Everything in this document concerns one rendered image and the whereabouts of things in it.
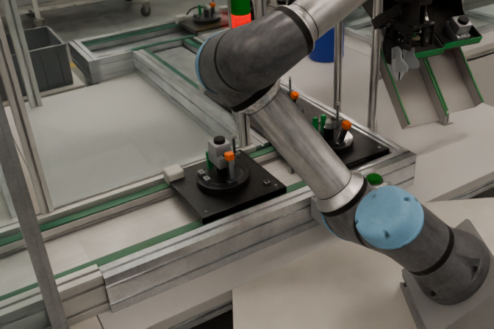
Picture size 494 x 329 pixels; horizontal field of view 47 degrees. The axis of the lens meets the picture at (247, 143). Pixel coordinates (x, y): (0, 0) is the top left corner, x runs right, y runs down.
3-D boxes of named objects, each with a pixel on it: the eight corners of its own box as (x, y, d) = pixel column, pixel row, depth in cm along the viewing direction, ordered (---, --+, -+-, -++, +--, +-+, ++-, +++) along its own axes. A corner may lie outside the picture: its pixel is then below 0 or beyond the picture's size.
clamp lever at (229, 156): (237, 179, 142) (234, 153, 139) (230, 182, 141) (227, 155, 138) (230, 173, 145) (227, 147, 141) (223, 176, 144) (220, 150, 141)
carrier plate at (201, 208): (287, 192, 145) (287, 186, 144) (203, 225, 135) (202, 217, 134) (240, 154, 163) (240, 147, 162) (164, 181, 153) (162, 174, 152)
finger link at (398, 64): (402, 89, 131) (405, 51, 127) (384, 81, 136) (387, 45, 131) (412, 86, 132) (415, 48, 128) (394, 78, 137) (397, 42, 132)
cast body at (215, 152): (234, 164, 144) (232, 140, 140) (219, 170, 142) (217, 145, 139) (219, 151, 150) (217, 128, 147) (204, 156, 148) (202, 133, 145)
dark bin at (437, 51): (442, 54, 158) (452, 34, 152) (402, 62, 155) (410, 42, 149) (394, -7, 174) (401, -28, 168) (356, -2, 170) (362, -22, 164)
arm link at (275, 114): (380, 264, 112) (201, 55, 95) (339, 247, 126) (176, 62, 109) (417, 220, 115) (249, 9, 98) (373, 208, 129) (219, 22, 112)
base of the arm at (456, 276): (500, 279, 102) (467, 252, 99) (433, 318, 109) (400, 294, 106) (475, 222, 115) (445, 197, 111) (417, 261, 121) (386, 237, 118)
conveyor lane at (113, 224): (385, 180, 163) (387, 150, 158) (104, 296, 128) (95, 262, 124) (326, 142, 185) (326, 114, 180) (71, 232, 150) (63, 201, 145)
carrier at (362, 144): (389, 154, 158) (392, 114, 152) (319, 181, 148) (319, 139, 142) (335, 123, 177) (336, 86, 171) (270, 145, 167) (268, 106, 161)
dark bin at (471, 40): (479, 42, 164) (490, 23, 159) (441, 51, 161) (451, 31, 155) (430, -16, 180) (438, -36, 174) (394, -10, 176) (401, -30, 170)
